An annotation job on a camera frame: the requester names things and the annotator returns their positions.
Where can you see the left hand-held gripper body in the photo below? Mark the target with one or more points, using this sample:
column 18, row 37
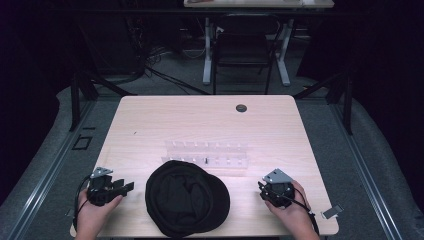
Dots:
column 98, row 192

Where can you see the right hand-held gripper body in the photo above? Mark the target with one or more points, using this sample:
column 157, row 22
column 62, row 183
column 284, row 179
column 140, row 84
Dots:
column 279, row 190

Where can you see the black cap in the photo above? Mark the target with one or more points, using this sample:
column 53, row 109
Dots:
column 186, row 200

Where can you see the person's left hand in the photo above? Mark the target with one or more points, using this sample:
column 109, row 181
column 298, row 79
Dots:
column 91, row 213

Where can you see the person's right hand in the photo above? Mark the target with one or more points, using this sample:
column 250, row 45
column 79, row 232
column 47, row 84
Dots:
column 293, row 216

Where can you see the grey tape strip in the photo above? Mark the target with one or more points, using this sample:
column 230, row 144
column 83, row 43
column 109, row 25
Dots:
column 332, row 211

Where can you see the clear acrylic peg rack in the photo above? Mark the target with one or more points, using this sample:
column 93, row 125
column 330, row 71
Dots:
column 206, row 154

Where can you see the black metal stand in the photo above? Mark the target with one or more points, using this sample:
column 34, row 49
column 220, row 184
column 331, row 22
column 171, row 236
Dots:
column 80, row 96
column 343, row 96

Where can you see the black chair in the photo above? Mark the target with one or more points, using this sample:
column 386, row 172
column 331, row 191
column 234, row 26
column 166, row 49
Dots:
column 245, row 43

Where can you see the white-legged desk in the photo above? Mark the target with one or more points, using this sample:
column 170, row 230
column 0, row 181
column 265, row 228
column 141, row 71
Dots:
column 253, row 4

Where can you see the grey metal floor rail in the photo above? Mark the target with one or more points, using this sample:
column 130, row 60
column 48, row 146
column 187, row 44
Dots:
column 366, row 173
column 50, row 173

